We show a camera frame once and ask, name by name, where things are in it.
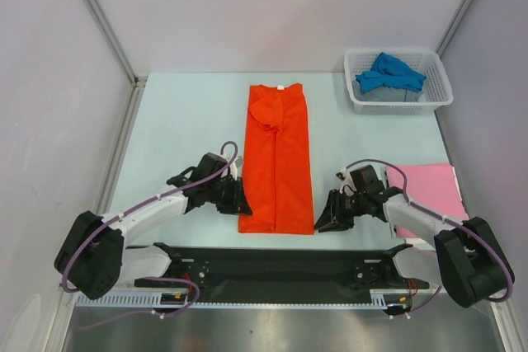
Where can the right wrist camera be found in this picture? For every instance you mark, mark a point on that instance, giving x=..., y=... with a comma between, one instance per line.
x=346, y=182

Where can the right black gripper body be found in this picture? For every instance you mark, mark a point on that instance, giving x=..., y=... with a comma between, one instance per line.
x=350, y=206

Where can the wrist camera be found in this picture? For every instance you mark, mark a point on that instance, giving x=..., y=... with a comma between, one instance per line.
x=346, y=182
x=235, y=166

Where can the white folded t shirt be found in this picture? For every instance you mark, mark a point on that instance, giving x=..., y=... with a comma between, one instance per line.
x=415, y=241

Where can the corner aluminium post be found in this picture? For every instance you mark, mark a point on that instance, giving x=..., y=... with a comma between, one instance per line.
x=461, y=12
x=110, y=37

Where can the white plastic basket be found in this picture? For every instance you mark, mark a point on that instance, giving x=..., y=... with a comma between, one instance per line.
x=436, y=92

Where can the blue t shirt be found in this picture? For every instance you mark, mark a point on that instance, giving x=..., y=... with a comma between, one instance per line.
x=388, y=71

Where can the orange t shirt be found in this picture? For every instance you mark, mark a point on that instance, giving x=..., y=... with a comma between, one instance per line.
x=276, y=162

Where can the left corner aluminium post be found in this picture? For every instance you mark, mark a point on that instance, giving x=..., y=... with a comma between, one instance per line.
x=110, y=37

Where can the right corner aluminium post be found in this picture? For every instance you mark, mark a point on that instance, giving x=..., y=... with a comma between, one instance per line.
x=461, y=12

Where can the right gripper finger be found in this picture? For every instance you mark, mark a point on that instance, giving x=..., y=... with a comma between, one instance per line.
x=335, y=225
x=330, y=208

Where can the pink folded t shirt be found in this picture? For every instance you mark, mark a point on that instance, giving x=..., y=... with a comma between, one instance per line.
x=433, y=186

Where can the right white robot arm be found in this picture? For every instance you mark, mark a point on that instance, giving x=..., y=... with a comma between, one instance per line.
x=465, y=258

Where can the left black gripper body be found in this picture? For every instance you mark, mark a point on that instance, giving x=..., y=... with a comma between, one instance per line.
x=226, y=194

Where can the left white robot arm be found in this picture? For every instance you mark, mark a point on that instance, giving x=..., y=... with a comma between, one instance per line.
x=97, y=254

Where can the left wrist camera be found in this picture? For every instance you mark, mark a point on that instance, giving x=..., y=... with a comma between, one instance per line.
x=235, y=166

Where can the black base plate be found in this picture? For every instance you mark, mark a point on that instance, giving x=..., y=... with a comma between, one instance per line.
x=284, y=276

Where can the grey t shirt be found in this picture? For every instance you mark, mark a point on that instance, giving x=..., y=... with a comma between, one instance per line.
x=386, y=94

